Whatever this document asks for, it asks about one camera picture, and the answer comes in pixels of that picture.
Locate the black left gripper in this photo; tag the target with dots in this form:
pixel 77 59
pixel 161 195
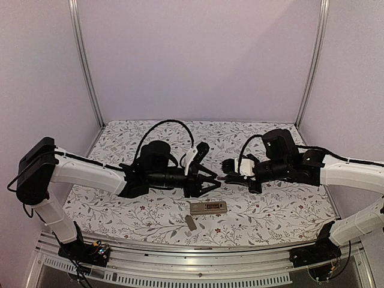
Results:
pixel 194 186

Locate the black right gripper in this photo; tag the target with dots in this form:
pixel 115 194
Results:
pixel 243 180

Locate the white remote control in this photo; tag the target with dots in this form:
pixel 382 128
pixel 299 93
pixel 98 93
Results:
pixel 208 208

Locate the remote battery cover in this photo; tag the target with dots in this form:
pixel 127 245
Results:
pixel 190 223

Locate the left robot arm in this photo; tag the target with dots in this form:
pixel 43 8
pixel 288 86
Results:
pixel 155 168

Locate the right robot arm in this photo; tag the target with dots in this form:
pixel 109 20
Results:
pixel 316 166

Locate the floral patterned table mat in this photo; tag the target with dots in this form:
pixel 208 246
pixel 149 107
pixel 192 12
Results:
pixel 281 214

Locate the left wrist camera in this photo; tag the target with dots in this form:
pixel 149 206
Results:
pixel 194 156

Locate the front aluminium rail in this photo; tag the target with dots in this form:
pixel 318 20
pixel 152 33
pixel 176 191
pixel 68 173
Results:
pixel 145 264

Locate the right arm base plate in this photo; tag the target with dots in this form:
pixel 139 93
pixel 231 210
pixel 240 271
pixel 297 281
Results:
pixel 312 254

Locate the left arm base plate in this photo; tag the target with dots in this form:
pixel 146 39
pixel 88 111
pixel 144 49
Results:
pixel 96 254

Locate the right aluminium frame post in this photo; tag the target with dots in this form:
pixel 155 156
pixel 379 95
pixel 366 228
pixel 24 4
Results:
pixel 315 59

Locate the aluminium frame post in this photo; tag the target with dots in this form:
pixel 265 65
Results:
pixel 84 63
pixel 315 59

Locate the left aluminium frame post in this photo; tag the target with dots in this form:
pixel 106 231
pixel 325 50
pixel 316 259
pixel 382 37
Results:
pixel 84 63

